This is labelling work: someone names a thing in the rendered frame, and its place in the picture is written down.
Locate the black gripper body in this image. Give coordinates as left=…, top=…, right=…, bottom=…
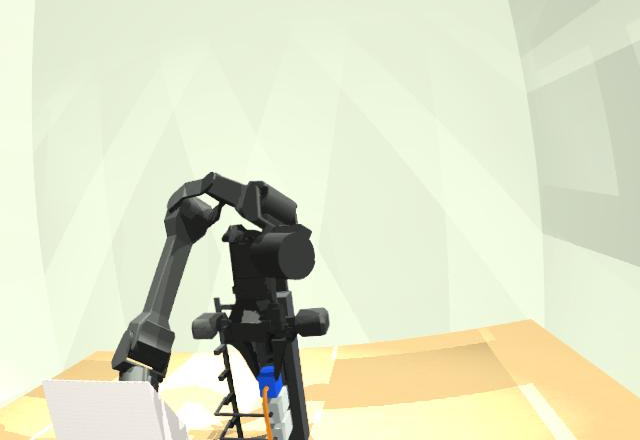
left=191, top=276, right=330, bottom=341

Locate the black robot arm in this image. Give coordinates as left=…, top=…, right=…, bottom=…
left=111, top=172, right=315, bottom=393

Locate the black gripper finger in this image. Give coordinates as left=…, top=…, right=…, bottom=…
left=271, top=332, right=298, bottom=380
left=224, top=340, right=260, bottom=381

